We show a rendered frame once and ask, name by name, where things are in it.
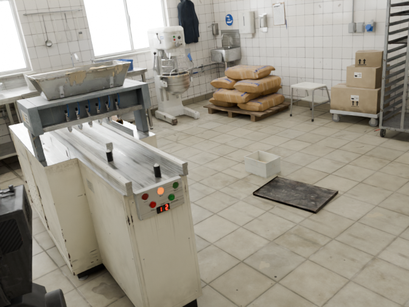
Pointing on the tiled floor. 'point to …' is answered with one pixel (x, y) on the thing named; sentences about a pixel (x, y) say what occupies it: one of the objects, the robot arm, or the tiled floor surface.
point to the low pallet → (248, 111)
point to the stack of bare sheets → (296, 194)
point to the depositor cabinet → (66, 194)
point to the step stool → (310, 95)
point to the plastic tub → (262, 164)
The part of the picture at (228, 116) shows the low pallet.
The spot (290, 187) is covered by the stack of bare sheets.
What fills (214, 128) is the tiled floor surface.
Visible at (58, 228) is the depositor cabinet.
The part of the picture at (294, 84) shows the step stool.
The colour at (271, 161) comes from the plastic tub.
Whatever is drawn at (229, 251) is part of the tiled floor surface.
